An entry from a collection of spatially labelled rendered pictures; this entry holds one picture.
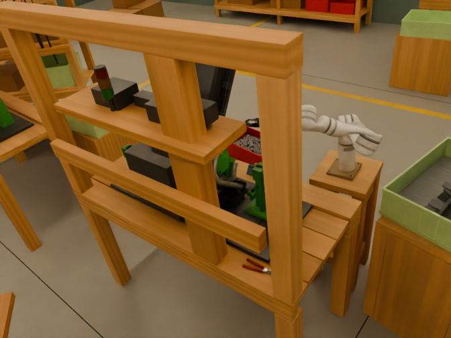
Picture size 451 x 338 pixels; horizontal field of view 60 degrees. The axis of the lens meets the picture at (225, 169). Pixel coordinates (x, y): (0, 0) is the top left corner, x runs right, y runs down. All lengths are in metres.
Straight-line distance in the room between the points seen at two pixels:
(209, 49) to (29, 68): 1.19
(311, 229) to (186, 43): 1.13
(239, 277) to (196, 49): 1.01
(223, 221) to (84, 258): 2.07
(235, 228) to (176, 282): 1.58
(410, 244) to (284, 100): 1.27
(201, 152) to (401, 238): 1.18
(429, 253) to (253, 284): 0.86
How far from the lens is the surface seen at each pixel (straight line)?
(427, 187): 2.32
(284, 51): 0.99
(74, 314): 3.06
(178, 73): 1.27
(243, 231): 1.41
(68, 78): 4.43
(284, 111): 1.07
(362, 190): 2.22
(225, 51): 1.10
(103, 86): 1.68
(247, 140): 2.59
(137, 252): 3.23
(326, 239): 1.91
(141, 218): 2.15
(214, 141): 1.38
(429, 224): 2.05
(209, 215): 1.48
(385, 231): 2.16
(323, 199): 2.07
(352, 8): 6.98
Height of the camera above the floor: 2.28
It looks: 36 degrees down
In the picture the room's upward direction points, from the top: 9 degrees counter-clockwise
